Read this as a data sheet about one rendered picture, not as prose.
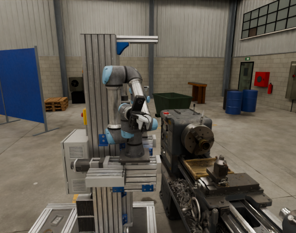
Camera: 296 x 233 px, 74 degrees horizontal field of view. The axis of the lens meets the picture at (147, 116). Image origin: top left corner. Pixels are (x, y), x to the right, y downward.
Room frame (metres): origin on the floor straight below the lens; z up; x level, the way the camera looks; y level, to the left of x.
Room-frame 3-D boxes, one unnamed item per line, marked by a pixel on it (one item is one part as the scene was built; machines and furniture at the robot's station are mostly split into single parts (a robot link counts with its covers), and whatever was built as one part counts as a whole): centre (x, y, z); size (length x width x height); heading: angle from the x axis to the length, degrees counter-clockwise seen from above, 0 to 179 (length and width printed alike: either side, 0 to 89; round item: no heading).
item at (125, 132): (1.09, 0.10, 1.46); 0.11 x 0.08 x 0.11; 113
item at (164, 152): (2.30, -0.43, 0.43); 0.60 x 0.48 x 0.86; 9
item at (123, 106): (1.08, 0.12, 1.56); 0.11 x 0.08 x 0.09; 23
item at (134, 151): (1.38, 0.10, 1.21); 0.15 x 0.15 x 0.10
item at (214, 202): (1.27, -0.62, 0.90); 0.47 x 0.30 x 0.06; 99
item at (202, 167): (1.67, -0.56, 0.89); 0.36 x 0.30 x 0.04; 99
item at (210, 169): (1.34, -0.53, 0.99); 0.20 x 0.10 x 0.05; 9
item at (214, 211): (1.11, -0.45, 0.84); 0.04 x 0.04 x 0.10; 9
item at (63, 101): (8.68, 4.11, 0.22); 1.25 x 0.86 x 0.44; 13
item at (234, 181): (1.32, -0.60, 0.95); 0.43 x 0.17 x 0.05; 99
